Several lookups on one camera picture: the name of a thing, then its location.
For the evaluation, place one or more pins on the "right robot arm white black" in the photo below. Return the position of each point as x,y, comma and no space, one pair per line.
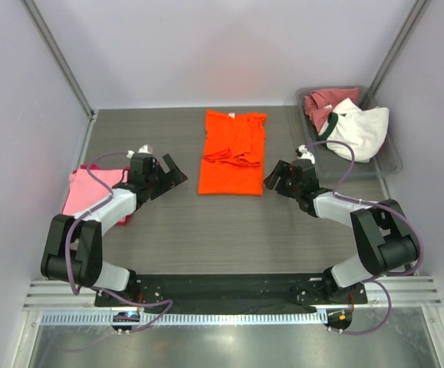
384,239

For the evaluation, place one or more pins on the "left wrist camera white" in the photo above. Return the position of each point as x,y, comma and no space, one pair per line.
144,149

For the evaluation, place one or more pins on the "white t shirt green collar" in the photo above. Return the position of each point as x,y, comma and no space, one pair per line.
364,131

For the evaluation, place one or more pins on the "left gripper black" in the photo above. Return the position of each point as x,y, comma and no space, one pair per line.
170,179

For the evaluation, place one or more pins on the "orange t shirt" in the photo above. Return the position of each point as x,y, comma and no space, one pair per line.
233,159

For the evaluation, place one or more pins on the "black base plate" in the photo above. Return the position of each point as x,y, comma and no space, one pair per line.
245,294

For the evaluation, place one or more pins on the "slotted cable duct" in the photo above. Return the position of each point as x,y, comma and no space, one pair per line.
132,319

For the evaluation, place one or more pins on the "left aluminium corner post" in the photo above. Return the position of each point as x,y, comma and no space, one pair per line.
46,34

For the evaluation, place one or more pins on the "right aluminium corner post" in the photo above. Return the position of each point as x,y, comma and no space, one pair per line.
410,22

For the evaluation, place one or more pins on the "aluminium corner post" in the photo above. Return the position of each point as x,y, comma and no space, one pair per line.
410,22
46,34

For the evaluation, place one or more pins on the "folded light pink t shirt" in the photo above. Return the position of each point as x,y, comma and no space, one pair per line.
85,191

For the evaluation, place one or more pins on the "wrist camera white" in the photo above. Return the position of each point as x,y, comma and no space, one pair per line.
144,149
302,152

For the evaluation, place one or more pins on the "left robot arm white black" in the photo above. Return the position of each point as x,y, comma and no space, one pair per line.
73,252

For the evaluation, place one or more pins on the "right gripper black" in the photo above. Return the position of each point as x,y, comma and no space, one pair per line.
280,170

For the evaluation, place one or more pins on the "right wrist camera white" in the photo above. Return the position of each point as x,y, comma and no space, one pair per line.
302,152

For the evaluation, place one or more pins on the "dusty red t shirt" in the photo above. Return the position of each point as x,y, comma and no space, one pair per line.
318,104

